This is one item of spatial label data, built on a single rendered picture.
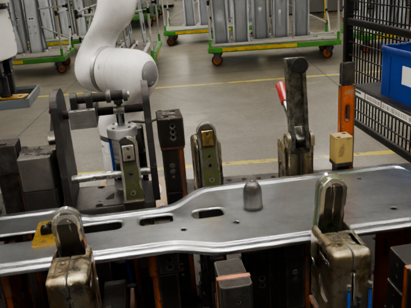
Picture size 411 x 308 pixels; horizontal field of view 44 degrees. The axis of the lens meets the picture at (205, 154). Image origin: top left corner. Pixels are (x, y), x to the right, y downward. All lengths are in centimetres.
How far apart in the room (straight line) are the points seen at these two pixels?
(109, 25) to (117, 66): 12
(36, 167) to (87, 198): 13
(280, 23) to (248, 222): 725
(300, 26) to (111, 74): 686
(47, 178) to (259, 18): 712
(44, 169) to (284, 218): 45
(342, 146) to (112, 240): 47
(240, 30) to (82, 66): 645
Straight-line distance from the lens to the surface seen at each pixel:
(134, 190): 96
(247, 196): 85
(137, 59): 129
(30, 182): 101
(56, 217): 69
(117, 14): 135
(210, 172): 98
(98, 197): 106
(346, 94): 103
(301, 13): 805
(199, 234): 80
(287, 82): 98
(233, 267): 73
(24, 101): 108
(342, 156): 101
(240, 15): 773
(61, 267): 69
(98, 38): 138
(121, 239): 82
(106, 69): 132
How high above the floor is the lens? 139
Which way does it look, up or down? 20 degrees down
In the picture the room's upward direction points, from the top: 4 degrees counter-clockwise
